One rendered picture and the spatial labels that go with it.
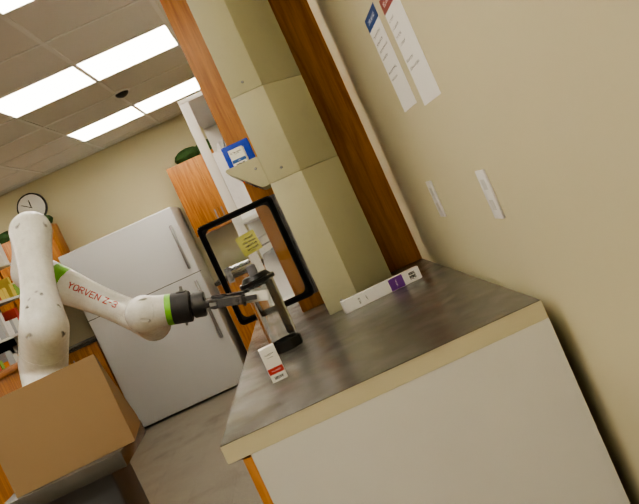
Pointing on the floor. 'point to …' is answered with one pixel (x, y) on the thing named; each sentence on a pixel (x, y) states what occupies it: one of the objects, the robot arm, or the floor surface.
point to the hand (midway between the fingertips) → (261, 293)
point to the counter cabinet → (455, 438)
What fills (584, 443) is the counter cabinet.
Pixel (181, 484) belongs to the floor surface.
